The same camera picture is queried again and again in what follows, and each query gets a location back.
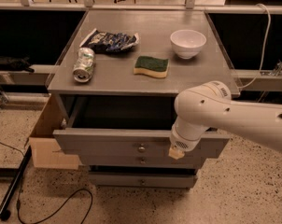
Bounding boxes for yellow foam padded gripper finger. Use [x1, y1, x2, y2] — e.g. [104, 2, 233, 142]
[168, 147, 185, 160]

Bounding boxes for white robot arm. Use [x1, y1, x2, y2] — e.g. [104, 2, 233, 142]
[169, 81, 282, 160]

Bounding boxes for grey drawer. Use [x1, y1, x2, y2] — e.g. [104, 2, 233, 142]
[79, 155, 205, 169]
[52, 96, 231, 159]
[90, 172, 197, 189]

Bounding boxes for blue crumpled chip bag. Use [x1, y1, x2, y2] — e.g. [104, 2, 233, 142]
[79, 29, 140, 54]

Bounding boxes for white ceramic bowl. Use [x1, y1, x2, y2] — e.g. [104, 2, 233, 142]
[170, 30, 206, 59]

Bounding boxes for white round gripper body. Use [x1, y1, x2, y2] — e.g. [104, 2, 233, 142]
[170, 117, 208, 153]

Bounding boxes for crushed silver green can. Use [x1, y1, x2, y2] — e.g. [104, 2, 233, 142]
[73, 48, 95, 83]

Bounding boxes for cardboard box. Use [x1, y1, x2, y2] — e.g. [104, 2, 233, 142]
[29, 96, 80, 170]

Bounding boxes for black cable on floor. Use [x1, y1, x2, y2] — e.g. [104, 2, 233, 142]
[0, 134, 94, 224]

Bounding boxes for grey bottom drawer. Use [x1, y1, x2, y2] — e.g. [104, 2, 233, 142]
[90, 172, 197, 189]

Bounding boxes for grey top drawer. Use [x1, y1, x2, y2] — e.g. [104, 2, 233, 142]
[52, 96, 231, 159]

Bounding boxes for green yellow sponge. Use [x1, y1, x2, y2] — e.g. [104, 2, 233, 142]
[134, 56, 168, 78]

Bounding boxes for grey wooden drawer cabinet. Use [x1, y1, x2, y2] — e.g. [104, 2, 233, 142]
[49, 9, 239, 175]

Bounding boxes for white cable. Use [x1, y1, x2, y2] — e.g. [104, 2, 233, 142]
[237, 3, 272, 90]

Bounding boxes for grey middle drawer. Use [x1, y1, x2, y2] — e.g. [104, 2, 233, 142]
[79, 155, 205, 169]

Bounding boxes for black rod on floor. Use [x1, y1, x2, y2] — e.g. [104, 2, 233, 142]
[0, 147, 32, 221]

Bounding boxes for black cloth on rail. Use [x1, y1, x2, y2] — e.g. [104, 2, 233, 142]
[0, 56, 35, 73]

